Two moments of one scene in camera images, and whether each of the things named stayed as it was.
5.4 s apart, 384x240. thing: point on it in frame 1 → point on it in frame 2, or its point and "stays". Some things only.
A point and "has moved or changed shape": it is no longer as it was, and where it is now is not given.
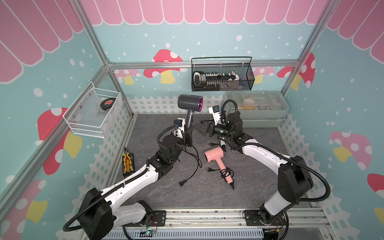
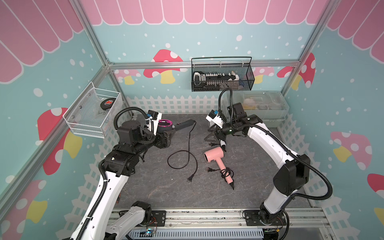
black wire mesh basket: x=219 y=74 stays
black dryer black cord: x=182 y=182 has moved or changed shape
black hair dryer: x=191 y=103 → x=166 y=124
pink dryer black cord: x=225 y=173 stays
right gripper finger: x=205 y=128 → x=213 y=137
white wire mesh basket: x=85 y=117 stays
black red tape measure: x=106 y=103 stays
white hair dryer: x=223 y=142 stays
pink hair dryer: x=216 y=154 stays
